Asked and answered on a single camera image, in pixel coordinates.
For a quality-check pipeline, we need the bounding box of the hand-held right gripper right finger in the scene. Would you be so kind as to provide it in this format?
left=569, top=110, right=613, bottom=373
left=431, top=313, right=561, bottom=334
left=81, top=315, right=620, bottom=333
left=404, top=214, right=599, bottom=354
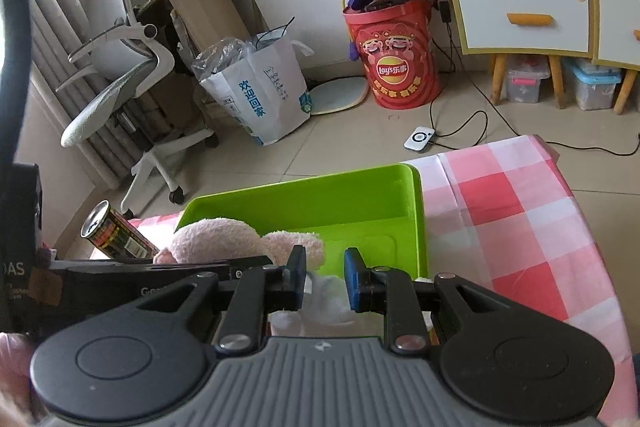
left=344, top=248, right=516, bottom=354

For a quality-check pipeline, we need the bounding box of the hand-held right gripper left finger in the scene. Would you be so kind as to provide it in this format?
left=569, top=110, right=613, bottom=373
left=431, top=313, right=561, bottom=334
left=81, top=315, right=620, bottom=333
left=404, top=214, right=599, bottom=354
left=135, top=246, right=307, bottom=354

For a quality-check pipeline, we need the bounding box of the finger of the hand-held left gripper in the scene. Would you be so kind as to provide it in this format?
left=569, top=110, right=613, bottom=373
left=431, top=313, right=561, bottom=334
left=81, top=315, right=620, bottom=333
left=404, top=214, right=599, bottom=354
left=227, top=256, right=275, bottom=282

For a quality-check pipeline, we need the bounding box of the white fluffy cloth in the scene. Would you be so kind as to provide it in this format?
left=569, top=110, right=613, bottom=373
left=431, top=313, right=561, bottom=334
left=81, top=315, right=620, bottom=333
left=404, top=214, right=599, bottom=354
left=270, top=272, right=437, bottom=339

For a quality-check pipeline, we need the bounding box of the pink plush toy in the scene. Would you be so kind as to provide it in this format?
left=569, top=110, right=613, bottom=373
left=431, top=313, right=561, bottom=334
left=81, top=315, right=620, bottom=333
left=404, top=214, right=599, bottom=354
left=152, top=218, right=326, bottom=273

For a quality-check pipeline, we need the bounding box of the green plastic bin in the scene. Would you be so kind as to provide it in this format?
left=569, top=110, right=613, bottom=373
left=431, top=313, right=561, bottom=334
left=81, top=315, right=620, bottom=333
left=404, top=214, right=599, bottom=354
left=175, top=163, right=430, bottom=280

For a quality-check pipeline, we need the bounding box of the dark beverage can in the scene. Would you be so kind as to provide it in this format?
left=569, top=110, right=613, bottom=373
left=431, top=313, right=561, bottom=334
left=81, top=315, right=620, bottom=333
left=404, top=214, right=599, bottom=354
left=81, top=201, right=161, bottom=260

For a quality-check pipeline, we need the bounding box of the pink checked tablecloth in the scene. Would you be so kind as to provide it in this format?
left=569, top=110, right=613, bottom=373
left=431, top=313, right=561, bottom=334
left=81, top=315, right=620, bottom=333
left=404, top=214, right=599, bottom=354
left=125, top=134, right=636, bottom=427

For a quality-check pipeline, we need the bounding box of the white flat charger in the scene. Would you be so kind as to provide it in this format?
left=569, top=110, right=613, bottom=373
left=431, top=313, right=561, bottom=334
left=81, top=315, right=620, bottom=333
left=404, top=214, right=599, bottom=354
left=404, top=127, right=437, bottom=154

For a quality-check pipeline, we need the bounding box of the white paper bag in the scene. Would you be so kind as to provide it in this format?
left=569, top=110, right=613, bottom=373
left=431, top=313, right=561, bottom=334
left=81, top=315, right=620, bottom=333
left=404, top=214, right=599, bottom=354
left=199, top=29, right=314, bottom=146

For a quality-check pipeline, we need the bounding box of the round pale floor cushion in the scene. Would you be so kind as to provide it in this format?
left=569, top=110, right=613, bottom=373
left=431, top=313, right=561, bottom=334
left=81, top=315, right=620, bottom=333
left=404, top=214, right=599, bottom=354
left=305, top=77, right=370, bottom=115

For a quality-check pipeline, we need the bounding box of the white mesh office chair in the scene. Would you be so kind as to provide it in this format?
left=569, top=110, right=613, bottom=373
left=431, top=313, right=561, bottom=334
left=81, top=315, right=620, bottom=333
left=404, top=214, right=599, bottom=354
left=60, top=0, right=218, bottom=218

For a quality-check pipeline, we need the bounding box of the clear plastic bag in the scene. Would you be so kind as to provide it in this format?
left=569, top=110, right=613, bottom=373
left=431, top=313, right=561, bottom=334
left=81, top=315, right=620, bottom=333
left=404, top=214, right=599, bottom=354
left=191, top=37, right=261, bottom=82

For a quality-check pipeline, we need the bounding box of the red snack bucket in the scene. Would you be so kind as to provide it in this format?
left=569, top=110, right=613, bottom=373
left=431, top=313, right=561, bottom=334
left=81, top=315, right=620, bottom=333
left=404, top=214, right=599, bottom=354
left=342, top=0, right=443, bottom=109

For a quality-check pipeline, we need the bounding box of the clear storage box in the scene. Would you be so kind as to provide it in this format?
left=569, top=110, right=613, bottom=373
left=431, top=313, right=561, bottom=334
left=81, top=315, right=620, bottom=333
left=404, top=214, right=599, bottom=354
left=505, top=54, right=551, bottom=105

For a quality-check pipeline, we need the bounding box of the wooden desk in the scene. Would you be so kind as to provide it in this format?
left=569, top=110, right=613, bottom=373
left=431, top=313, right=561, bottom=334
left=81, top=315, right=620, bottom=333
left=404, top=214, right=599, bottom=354
left=117, top=0, right=281, bottom=138

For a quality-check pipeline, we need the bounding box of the blue lidded storage box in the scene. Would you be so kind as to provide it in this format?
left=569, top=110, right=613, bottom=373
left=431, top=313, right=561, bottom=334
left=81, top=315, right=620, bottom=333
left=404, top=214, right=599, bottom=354
left=562, top=57, right=623, bottom=111

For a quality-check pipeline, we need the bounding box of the black floor cable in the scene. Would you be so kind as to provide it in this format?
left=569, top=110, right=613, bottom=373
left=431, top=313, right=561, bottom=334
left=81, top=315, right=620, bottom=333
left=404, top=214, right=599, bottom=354
left=429, top=7, right=640, bottom=158

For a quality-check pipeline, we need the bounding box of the white drawer orange handle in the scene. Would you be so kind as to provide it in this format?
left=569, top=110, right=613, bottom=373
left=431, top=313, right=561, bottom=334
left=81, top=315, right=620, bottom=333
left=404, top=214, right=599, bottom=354
left=455, top=0, right=593, bottom=55

